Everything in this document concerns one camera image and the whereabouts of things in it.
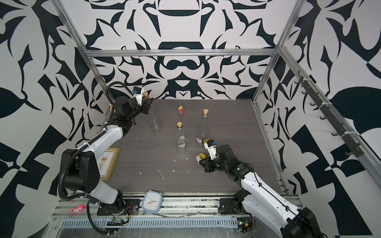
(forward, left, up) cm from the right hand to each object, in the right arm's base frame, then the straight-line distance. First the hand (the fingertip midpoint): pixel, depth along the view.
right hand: (199, 160), depth 79 cm
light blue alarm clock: (-18, +23, -7) cm, 30 cm away
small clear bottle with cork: (+14, +10, 0) cm, 17 cm away
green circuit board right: (-26, -21, -12) cm, 36 cm away
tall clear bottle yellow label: (+15, -3, +3) cm, 16 cm away
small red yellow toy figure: (+40, +11, -5) cm, 42 cm away
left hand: (+31, +28, +18) cm, 45 cm away
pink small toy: (-20, +59, -9) cm, 63 cm away
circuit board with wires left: (-26, +38, -6) cm, 46 cm away
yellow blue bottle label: (+2, -2, -1) cm, 3 cm away
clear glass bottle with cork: (+26, +27, +4) cm, 37 cm away
